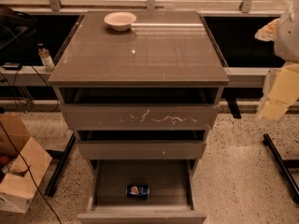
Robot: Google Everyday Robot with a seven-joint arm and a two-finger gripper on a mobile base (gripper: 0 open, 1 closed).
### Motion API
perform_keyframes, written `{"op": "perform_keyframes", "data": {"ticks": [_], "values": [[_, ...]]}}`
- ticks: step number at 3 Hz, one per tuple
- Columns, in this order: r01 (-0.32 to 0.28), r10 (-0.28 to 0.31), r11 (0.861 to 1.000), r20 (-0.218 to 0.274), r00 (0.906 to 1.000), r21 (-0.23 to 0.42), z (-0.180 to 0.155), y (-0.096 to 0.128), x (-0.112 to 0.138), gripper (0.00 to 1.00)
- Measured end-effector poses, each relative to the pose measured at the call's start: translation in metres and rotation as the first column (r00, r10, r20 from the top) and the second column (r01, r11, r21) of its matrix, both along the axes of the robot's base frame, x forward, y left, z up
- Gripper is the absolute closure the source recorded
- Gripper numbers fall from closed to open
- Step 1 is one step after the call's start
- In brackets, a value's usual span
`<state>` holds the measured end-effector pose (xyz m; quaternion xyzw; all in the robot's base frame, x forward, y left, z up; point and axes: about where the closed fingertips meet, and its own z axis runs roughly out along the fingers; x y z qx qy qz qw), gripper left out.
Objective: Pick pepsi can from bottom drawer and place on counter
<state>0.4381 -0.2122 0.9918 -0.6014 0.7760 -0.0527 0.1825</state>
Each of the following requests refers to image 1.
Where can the cardboard box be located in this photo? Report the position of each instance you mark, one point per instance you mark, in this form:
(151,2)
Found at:
(23,161)

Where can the black floor bar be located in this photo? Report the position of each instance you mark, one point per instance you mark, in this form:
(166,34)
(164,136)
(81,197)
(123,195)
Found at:
(284,166)
(61,157)

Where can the black right floor bar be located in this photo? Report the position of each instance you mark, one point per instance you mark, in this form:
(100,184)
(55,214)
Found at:
(284,166)

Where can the middle grey drawer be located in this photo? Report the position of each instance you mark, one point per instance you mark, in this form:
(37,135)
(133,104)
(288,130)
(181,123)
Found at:
(141,145)

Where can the black left floor bar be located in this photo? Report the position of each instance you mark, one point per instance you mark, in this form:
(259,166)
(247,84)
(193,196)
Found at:
(61,157)

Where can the grey drawer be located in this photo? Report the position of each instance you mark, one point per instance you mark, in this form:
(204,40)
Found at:
(141,145)
(139,108)
(170,201)

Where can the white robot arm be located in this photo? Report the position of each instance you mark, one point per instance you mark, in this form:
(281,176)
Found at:
(286,41)

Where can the white bowl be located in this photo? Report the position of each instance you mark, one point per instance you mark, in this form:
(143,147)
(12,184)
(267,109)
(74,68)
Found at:
(120,21)

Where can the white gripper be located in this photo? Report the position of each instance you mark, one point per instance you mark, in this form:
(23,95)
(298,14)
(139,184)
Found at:
(288,39)

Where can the small black device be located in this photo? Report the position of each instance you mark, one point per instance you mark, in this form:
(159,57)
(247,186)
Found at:
(12,66)

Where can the blue pepsi can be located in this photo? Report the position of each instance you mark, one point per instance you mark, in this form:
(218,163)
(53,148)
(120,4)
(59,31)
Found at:
(138,191)

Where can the small clear bottle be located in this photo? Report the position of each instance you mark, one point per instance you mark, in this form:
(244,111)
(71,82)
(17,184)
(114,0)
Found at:
(45,57)

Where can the top grey drawer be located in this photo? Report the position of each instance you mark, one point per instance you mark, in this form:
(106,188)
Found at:
(139,108)

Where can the grey drawer cabinet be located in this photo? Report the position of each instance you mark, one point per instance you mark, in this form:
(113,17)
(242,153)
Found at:
(162,49)

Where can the black monitor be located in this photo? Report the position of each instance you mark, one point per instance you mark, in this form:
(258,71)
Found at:
(14,25)

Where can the bottom grey drawer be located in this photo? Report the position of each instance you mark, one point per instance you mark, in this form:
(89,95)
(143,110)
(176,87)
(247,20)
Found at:
(170,201)

